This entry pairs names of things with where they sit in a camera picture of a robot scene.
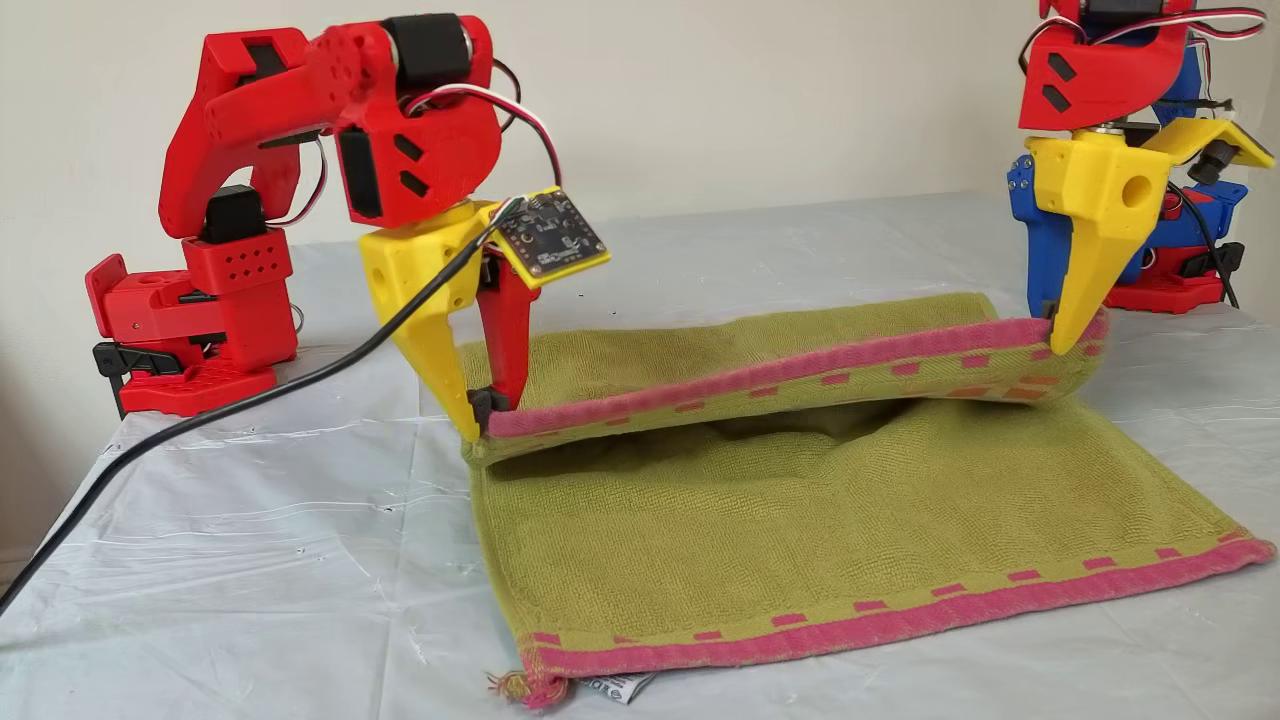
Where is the red arm's gripper camera board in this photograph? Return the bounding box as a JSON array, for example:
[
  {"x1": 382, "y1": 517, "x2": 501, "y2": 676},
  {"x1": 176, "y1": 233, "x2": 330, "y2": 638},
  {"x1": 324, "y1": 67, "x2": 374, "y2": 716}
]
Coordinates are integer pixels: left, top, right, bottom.
[{"x1": 494, "y1": 185, "x2": 612, "y2": 292}]

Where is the white plastic table cover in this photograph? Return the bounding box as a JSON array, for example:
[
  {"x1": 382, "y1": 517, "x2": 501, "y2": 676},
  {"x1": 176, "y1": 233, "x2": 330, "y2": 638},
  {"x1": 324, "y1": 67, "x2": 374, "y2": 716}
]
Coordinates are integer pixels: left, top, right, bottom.
[{"x1": 0, "y1": 190, "x2": 1280, "y2": 720}]

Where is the blue arm's gripper camera board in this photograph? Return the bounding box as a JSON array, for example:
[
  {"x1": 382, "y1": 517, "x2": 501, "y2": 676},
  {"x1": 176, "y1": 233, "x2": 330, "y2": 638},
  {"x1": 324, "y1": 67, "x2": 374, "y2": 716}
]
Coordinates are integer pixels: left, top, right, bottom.
[{"x1": 1185, "y1": 120, "x2": 1277, "y2": 187}]

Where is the red arm's black camera cable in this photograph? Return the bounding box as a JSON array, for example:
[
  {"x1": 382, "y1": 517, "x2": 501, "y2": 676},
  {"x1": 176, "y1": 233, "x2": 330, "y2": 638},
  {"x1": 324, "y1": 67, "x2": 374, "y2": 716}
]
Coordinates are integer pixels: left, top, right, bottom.
[{"x1": 0, "y1": 215, "x2": 521, "y2": 613}]

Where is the blue arm's black camera cable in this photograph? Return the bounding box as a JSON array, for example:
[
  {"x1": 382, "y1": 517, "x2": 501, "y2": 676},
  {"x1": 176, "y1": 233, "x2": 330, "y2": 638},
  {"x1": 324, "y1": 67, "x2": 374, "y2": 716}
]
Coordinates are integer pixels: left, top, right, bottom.
[{"x1": 1165, "y1": 180, "x2": 1243, "y2": 309}]

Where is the green towel with pink borders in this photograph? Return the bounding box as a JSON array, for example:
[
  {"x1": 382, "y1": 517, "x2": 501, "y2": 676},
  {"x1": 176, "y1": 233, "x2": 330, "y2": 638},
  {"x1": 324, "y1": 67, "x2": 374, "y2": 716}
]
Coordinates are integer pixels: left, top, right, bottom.
[{"x1": 462, "y1": 290, "x2": 1276, "y2": 709}]

